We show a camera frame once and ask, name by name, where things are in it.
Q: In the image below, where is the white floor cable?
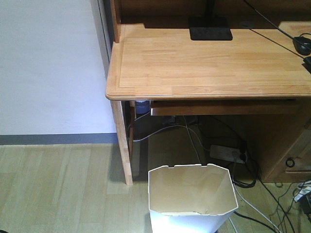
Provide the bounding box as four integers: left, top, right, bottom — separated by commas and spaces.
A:
228, 184, 282, 233

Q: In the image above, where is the black monitor stand base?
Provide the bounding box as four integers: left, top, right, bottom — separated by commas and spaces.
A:
188, 0, 233, 41

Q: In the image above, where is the wooden drawer cabinet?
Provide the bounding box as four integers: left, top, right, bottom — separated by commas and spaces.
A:
258, 116, 311, 183

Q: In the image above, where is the black computer mouse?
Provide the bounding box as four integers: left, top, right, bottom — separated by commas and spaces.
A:
293, 36, 311, 56

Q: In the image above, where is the white power strip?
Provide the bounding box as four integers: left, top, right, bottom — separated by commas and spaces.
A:
209, 145, 247, 164

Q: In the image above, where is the wooden desk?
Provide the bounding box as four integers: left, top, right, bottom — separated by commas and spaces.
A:
106, 0, 311, 185

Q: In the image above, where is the white plastic trash bin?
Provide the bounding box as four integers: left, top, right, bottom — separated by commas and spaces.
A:
148, 164, 239, 233

